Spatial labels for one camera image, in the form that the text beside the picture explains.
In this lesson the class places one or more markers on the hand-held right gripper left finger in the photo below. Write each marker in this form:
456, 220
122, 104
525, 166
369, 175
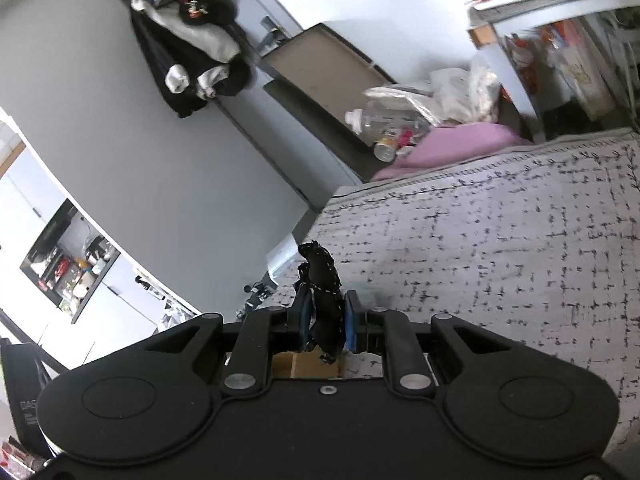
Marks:
302, 320

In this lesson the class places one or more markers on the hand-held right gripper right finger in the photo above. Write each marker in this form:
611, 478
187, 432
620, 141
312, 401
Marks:
351, 325

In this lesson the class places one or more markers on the black dotted sock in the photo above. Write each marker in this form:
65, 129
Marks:
325, 300

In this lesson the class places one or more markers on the brown cardboard box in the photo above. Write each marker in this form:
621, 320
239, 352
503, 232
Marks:
305, 366

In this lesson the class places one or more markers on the white storage box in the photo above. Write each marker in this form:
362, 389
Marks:
281, 260

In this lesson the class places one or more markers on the white black-patterned bedsheet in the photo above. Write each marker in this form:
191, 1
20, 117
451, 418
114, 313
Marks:
500, 260

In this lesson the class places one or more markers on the grey door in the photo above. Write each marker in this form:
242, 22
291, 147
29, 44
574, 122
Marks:
295, 155

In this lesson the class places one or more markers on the small yellow jar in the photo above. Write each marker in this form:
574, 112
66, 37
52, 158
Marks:
386, 147

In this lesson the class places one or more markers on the pink pillow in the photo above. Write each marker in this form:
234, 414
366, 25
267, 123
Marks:
450, 145

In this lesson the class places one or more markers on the clear plastic water bottle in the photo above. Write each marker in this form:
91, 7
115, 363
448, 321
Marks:
385, 120

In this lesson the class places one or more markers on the white cabinet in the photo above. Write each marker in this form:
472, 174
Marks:
65, 260

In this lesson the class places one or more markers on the large flat cardboard tray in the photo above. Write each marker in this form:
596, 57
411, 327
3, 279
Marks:
320, 67

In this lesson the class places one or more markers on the pile of clear plastic bags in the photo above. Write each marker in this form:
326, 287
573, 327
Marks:
460, 92

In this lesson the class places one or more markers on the black bag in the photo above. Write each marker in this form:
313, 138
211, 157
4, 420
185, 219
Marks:
22, 400

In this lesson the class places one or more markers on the hanging dark clothes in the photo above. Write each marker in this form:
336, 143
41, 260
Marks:
190, 40

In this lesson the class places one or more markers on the shopping bags under desk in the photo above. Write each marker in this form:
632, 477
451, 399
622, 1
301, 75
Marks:
580, 67

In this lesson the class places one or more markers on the white desk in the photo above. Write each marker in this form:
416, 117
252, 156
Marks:
520, 20

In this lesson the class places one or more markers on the black camera tripod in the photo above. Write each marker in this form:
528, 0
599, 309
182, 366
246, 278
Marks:
255, 300

